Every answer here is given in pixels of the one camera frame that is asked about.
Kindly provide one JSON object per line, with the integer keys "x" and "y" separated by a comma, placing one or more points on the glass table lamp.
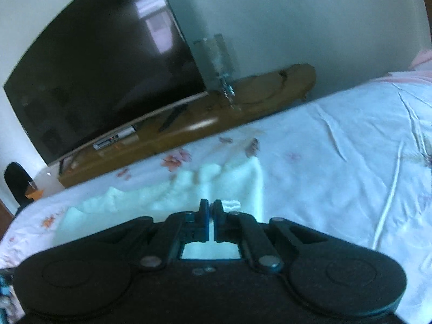
{"x": 214, "y": 64}

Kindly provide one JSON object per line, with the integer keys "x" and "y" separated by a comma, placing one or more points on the floral white bed sheet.
{"x": 320, "y": 162}

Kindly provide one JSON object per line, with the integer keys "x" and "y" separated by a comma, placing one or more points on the white knit garment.
{"x": 189, "y": 192}

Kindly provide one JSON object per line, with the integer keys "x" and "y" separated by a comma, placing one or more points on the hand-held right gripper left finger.
{"x": 204, "y": 222}

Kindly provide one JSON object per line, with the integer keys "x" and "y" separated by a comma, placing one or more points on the pink bed cover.
{"x": 422, "y": 64}

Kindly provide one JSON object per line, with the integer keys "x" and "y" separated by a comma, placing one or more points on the black remote control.
{"x": 172, "y": 117}

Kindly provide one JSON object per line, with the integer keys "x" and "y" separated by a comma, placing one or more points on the silver set-top box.
{"x": 114, "y": 138}

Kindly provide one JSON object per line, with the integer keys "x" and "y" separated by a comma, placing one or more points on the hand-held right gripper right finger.
{"x": 216, "y": 222}

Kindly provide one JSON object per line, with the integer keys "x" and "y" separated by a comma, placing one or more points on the wooden television cabinet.
{"x": 202, "y": 125}

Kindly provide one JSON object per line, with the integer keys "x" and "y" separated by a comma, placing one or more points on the black flat television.
{"x": 98, "y": 67}

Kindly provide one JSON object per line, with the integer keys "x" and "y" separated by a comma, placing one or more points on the black chair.
{"x": 17, "y": 185}

